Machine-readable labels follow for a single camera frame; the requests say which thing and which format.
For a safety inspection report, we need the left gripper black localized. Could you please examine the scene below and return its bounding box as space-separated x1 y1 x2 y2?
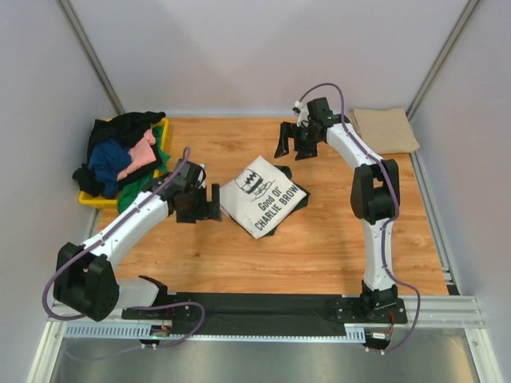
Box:
177 184 223 224

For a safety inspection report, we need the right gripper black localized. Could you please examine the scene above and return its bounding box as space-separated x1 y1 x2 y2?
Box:
274 122 321 161

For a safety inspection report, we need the green and white raglan t-shirt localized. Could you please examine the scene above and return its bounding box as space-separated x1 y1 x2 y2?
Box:
220 156 310 239

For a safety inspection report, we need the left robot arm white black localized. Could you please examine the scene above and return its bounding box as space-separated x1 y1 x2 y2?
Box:
47 160 222 322

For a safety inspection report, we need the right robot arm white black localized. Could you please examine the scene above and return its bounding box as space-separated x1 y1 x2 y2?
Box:
274 97 399 322

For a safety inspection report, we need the bright green t-shirt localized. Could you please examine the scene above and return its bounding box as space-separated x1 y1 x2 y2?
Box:
117 125 170 213

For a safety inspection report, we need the folded beige t-shirt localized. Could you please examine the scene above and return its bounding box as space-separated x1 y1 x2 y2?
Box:
348 108 420 155

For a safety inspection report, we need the pink t-shirt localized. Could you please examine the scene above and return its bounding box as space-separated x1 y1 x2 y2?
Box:
117 128 156 181

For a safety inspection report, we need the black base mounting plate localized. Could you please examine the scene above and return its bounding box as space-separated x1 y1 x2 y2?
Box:
121 292 408 337

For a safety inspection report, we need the yellow plastic bin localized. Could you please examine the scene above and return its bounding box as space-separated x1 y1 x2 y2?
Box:
77 117 172 209

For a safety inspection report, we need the blue t-shirt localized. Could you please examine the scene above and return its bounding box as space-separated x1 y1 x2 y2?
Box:
87 139 132 199

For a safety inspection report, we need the black t-shirt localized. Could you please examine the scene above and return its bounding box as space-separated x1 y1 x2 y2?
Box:
72 111 166 197

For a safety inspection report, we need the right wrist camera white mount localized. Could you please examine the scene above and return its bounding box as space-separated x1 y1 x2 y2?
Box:
293 101 309 127

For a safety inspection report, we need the slotted cable duct rail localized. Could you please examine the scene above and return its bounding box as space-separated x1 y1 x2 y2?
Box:
63 322 366 342

